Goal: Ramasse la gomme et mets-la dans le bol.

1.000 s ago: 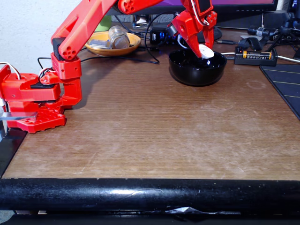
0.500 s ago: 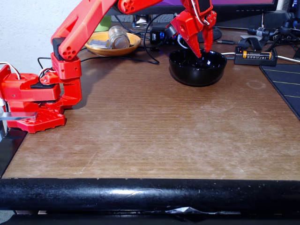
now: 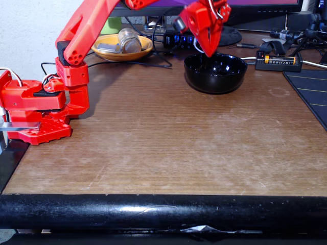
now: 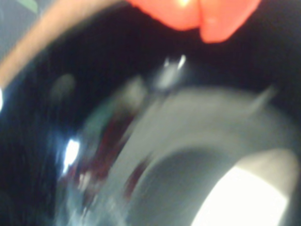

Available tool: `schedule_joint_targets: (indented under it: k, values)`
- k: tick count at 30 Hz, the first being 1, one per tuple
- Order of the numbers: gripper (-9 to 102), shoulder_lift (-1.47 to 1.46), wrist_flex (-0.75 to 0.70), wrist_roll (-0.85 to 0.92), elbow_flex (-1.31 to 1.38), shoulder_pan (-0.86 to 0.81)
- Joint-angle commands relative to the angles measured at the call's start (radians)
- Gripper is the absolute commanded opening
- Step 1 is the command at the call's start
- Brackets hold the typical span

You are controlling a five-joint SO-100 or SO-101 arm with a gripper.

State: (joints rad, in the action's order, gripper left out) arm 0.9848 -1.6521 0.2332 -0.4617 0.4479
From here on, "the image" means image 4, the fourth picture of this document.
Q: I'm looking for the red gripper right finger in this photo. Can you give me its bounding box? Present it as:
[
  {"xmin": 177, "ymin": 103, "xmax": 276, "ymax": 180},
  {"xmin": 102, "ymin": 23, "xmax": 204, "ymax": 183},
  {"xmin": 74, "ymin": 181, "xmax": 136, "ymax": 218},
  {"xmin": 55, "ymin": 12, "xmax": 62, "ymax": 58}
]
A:
[{"xmin": 199, "ymin": 0, "xmax": 262, "ymax": 44}]

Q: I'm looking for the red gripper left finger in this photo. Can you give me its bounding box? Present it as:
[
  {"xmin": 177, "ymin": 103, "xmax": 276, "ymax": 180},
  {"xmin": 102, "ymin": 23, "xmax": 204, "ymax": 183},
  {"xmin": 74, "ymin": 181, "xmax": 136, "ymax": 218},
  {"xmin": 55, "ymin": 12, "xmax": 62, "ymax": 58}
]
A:
[{"xmin": 128, "ymin": 0, "xmax": 202, "ymax": 31}]

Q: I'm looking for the white eraser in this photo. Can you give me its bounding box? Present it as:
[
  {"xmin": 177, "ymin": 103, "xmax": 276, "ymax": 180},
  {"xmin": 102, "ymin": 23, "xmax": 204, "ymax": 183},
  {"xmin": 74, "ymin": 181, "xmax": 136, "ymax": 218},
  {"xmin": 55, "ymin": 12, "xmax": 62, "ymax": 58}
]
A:
[{"xmin": 190, "ymin": 162, "xmax": 293, "ymax": 226}]

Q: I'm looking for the black glossy bowl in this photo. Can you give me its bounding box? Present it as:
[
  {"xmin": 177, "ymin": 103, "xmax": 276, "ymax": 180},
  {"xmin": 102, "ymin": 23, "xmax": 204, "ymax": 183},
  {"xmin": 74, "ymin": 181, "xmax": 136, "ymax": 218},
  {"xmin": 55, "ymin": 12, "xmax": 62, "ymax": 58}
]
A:
[{"xmin": 0, "ymin": 0, "xmax": 301, "ymax": 226}]

